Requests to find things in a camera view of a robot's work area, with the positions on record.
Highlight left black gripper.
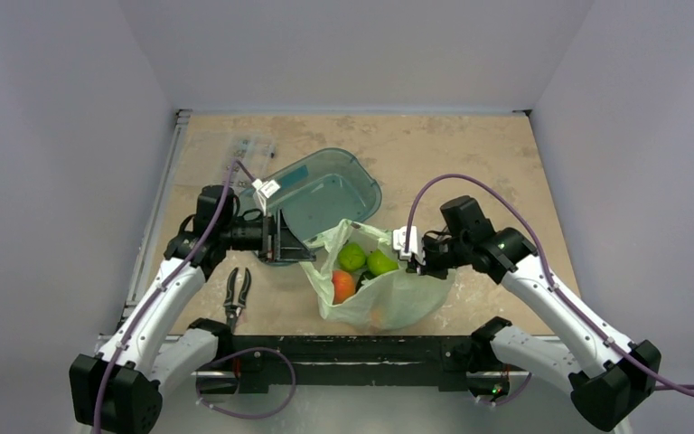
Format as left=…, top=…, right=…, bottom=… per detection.
left=220, top=207, right=314, bottom=262

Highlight green fake lime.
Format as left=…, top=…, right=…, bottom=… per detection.
left=337, top=242, right=367, bottom=272

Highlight green fake apple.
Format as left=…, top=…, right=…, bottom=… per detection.
left=366, top=250, right=399, bottom=277

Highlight orange fake peach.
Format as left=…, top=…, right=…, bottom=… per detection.
left=332, top=269, right=356, bottom=305

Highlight light green plastic bag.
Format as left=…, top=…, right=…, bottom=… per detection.
left=300, top=219, right=455, bottom=331

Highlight dark green fake avocado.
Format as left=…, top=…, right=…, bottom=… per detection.
left=355, top=270, right=376, bottom=293

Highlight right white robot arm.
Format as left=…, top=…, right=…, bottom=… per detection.
left=393, top=195, right=661, bottom=432

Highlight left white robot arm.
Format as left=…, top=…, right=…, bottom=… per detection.
left=69, top=185, right=315, bottom=433

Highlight clear plastic organizer box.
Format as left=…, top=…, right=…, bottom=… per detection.
left=214, top=133, right=277, bottom=184

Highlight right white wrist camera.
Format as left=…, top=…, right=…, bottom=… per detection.
left=391, top=226, right=425, bottom=273

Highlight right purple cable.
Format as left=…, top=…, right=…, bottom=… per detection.
left=404, top=174, right=694, bottom=401

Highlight black handled pliers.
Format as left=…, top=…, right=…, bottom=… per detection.
left=223, top=267, right=252, bottom=332

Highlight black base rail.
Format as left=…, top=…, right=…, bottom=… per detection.
left=195, top=335, right=521, bottom=401

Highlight aluminium frame rail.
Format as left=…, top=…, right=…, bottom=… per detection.
left=118, top=108, right=193, bottom=326

